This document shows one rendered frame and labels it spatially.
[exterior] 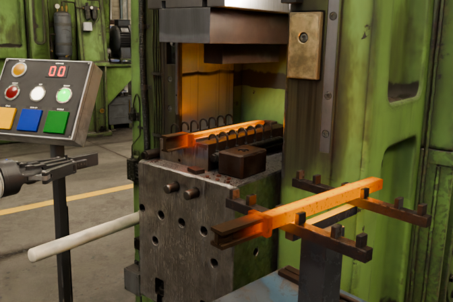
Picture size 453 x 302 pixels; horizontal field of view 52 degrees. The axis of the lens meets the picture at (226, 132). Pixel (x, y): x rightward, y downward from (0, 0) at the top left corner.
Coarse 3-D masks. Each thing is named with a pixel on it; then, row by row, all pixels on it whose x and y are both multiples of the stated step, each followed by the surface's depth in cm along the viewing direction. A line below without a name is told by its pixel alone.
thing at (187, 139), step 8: (256, 120) 161; (216, 128) 145; (224, 128) 146; (232, 128) 147; (168, 136) 127; (176, 136) 129; (184, 136) 132; (192, 136) 132; (200, 136) 136; (168, 144) 128; (176, 144) 130; (184, 144) 133; (192, 144) 133
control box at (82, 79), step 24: (24, 72) 159; (48, 72) 157; (72, 72) 155; (96, 72) 158; (0, 96) 158; (24, 96) 156; (48, 96) 154; (72, 96) 152; (72, 120) 149; (72, 144) 152
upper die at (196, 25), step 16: (160, 16) 135; (176, 16) 131; (192, 16) 127; (208, 16) 124; (224, 16) 128; (240, 16) 133; (256, 16) 139; (272, 16) 145; (288, 16) 152; (160, 32) 136; (176, 32) 132; (192, 32) 128; (208, 32) 124; (224, 32) 129; (240, 32) 134; (256, 32) 140; (272, 32) 146
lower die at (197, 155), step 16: (208, 128) 160; (256, 128) 155; (272, 128) 156; (160, 144) 143; (208, 144) 130; (224, 144) 136; (240, 144) 142; (176, 160) 140; (192, 160) 135; (208, 160) 131
